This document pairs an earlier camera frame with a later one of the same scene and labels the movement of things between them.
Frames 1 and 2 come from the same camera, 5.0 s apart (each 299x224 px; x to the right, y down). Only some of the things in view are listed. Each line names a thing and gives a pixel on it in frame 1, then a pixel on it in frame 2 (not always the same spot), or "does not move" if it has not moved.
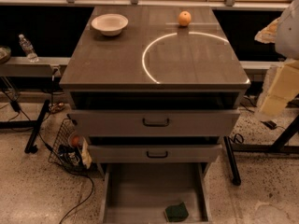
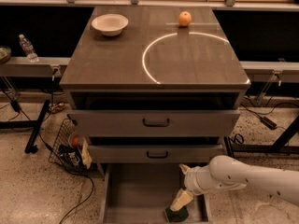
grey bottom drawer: [140, 192] does not move
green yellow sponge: [176, 213] does not move
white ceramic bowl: [109, 24] does not move
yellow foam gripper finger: [267, 35] to [182, 198]
